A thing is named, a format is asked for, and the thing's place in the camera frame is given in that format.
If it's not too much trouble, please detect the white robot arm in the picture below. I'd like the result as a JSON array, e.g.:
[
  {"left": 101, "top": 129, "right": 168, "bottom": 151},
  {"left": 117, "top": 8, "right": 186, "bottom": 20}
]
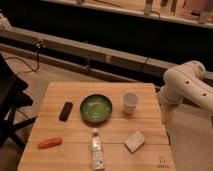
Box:
[{"left": 157, "top": 61, "right": 213, "bottom": 125}]

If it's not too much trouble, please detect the green ceramic bowl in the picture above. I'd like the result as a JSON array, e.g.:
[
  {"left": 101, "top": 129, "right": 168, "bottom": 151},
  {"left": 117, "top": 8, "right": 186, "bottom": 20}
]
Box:
[{"left": 80, "top": 94, "right": 113, "bottom": 124}]

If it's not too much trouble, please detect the white green sponge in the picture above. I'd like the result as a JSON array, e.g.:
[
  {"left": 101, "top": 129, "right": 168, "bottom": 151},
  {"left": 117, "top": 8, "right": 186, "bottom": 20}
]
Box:
[{"left": 124, "top": 131, "right": 145, "bottom": 153}]

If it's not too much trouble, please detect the black rectangular remote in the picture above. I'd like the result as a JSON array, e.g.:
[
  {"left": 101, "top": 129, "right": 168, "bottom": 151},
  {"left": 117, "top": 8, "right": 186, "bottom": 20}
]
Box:
[{"left": 59, "top": 102, "right": 73, "bottom": 121}]

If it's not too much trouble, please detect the orange carrot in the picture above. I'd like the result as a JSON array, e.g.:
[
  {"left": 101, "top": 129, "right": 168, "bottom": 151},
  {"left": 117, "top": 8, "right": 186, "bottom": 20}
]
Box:
[{"left": 38, "top": 137, "right": 62, "bottom": 149}]

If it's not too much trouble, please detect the black office chair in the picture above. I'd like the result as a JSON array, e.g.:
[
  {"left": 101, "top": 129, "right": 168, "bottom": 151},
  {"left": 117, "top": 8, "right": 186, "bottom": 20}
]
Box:
[{"left": 0, "top": 53, "right": 36, "bottom": 149}]

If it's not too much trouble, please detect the black cable on floor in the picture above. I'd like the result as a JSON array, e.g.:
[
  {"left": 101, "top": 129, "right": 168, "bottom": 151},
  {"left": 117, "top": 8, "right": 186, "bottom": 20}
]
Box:
[{"left": 4, "top": 39, "right": 44, "bottom": 76}]

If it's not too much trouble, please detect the clear plastic bottle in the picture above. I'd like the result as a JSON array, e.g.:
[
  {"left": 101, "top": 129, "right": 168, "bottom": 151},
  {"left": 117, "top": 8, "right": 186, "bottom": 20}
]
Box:
[{"left": 91, "top": 128, "right": 105, "bottom": 171}]

